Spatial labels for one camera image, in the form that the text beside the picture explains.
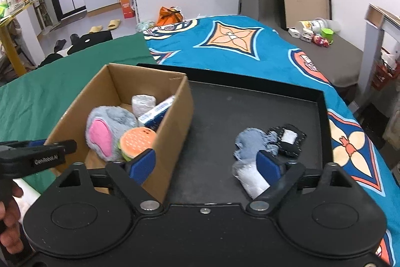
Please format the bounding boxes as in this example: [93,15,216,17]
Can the dark grey folding mattress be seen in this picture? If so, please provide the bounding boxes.
[238,0,366,89]

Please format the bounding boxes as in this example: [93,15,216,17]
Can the white jar yellow label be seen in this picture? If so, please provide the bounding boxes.
[296,18,329,34]

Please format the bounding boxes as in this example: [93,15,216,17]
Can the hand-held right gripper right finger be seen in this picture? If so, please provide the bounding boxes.
[246,150,357,214]

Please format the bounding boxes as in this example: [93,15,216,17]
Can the blue-grey fluffy cloth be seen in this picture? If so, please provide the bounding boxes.
[234,128,280,161]

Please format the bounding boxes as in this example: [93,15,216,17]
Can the burger squeeze toy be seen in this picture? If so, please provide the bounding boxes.
[119,126,158,161]

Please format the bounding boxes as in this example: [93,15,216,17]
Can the clear bag of white stuffing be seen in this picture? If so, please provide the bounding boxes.
[232,159,271,200]

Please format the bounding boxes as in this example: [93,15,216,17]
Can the blue printed blanket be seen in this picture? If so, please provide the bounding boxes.
[142,15,394,266]

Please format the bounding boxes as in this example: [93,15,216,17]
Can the green cloth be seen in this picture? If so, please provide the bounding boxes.
[0,32,157,192]

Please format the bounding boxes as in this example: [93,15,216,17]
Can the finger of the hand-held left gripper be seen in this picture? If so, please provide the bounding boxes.
[59,139,78,163]
[0,140,45,151]

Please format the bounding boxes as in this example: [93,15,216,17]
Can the white wad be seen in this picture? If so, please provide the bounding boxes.
[131,94,157,117]

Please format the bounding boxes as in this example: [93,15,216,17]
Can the person's left hand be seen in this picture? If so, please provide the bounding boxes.
[0,184,25,255]

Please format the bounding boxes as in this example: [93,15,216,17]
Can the orange cardboard box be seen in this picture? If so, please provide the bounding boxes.
[119,0,136,19]

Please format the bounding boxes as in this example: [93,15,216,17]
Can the yellow table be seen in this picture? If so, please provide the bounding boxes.
[0,0,38,77]

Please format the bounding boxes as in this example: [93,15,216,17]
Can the crumpled clear plastic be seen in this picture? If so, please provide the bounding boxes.
[136,21,155,33]

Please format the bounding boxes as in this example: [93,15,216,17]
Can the orange bag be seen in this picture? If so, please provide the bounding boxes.
[156,6,184,27]

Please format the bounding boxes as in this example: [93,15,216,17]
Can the small red toys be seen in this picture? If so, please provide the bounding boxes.
[312,34,333,47]

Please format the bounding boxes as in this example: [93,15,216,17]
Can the grey plush toy pink patches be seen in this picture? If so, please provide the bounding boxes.
[85,106,139,161]

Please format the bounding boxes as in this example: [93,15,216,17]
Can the grey desk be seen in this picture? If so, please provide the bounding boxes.
[356,3,400,117]

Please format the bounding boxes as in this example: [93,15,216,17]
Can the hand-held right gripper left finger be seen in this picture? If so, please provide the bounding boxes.
[56,148,165,214]

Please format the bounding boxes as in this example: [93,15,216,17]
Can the black tray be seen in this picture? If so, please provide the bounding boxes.
[137,63,332,208]

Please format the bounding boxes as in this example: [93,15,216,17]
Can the black and white cloth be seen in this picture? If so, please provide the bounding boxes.
[37,30,113,67]

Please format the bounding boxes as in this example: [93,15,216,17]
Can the black felt pouch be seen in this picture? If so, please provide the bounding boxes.
[267,124,307,157]

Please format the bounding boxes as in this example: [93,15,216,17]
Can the brown cardboard box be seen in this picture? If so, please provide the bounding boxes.
[44,63,194,203]

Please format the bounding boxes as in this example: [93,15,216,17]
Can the blue tissue packet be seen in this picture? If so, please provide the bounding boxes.
[137,95,176,131]

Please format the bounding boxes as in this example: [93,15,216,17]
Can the orange basket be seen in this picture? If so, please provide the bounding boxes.
[372,62,400,91]

